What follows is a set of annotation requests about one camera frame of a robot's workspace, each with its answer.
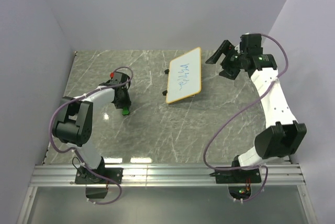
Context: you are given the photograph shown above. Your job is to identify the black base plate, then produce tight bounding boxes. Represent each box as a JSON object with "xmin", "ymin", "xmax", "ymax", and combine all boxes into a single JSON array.
[
  {"xmin": 74, "ymin": 166, "xmax": 123, "ymax": 185},
  {"xmin": 209, "ymin": 169, "xmax": 262, "ymax": 184}
]

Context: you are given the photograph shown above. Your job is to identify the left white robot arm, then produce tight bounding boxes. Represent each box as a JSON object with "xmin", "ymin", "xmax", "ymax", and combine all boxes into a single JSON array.
[{"xmin": 49, "ymin": 85, "xmax": 131, "ymax": 183}]

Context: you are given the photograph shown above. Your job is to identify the green whiteboard eraser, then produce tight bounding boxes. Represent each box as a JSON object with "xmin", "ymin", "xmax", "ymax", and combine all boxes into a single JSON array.
[{"xmin": 122, "ymin": 106, "xmax": 130, "ymax": 116}]

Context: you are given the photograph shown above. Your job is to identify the aluminium mounting rail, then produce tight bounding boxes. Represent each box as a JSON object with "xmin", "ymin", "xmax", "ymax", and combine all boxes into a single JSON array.
[{"xmin": 29, "ymin": 163, "xmax": 306, "ymax": 187}]

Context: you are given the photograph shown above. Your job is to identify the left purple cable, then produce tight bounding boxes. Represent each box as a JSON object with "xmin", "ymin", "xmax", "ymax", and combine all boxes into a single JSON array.
[{"xmin": 48, "ymin": 66, "xmax": 134, "ymax": 205}]

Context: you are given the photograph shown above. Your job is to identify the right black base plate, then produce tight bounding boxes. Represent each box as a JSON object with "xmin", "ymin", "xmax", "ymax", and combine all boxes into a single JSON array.
[{"xmin": 209, "ymin": 169, "xmax": 262, "ymax": 184}]

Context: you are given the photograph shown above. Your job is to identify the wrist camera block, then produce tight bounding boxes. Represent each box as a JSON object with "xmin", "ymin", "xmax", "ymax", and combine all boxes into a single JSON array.
[
  {"xmin": 109, "ymin": 71, "xmax": 130, "ymax": 85},
  {"xmin": 239, "ymin": 33, "xmax": 263, "ymax": 55}
]

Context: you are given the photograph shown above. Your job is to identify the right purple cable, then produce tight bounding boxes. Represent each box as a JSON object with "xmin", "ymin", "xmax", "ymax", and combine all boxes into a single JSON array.
[{"xmin": 203, "ymin": 33, "xmax": 290, "ymax": 203}]

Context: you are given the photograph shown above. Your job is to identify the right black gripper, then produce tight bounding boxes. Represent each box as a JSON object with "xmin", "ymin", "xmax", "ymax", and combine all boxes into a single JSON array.
[{"xmin": 205, "ymin": 40, "xmax": 247, "ymax": 80}]

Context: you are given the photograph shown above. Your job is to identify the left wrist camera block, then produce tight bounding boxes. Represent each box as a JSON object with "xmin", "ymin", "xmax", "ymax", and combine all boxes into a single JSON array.
[{"xmin": 109, "ymin": 71, "xmax": 130, "ymax": 85}]

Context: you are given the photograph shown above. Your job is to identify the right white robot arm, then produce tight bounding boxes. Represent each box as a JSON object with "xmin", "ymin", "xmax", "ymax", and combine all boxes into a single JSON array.
[{"xmin": 206, "ymin": 34, "xmax": 307, "ymax": 182}]

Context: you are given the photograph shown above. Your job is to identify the purple cable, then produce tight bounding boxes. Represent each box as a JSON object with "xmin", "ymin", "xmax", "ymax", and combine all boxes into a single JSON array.
[
  {"xmin": 203, "ymin": 33, "xmax": 290, "ymax": 203},
  {"xmin": 48, "ymin": 66, "xmax": 134, "ymax": 205}
]

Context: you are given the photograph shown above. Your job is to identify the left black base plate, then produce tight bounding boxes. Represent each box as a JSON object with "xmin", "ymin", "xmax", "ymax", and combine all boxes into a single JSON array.
[{"xmin": 74, "ymin": 166, "xmax": 123, "ymax": 185}]

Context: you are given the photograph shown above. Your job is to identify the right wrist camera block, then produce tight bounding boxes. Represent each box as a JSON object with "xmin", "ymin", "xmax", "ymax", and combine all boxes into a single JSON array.
[{"xmin": 239, "ymin": 33, "xmax": 263, "ymax": 55}]

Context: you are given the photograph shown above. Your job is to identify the orange framed whiteboard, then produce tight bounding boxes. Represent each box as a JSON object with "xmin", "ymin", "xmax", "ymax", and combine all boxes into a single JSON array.
[{"xmin": 165, "ymin": 47, "xmax": 202, "ymax": 104}]

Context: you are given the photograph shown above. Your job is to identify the black whiteboard stand feet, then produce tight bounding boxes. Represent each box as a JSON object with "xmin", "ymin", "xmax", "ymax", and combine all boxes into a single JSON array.
[{"xmin": 162, "ymin": 69, "xmax": 170, "ymax": 96}]

